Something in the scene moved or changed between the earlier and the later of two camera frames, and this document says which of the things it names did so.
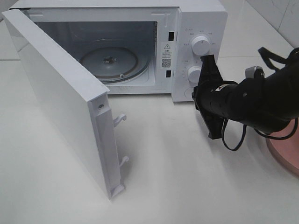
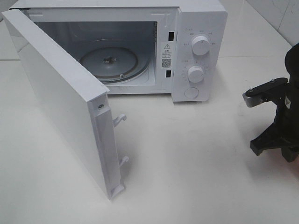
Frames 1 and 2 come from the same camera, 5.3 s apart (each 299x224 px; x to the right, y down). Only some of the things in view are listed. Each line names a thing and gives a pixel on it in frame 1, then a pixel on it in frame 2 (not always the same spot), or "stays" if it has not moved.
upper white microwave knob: x=200 y=45 stays
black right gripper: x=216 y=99 → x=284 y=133
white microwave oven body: x=138 y=47 stays
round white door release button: x=188 y=93 stays
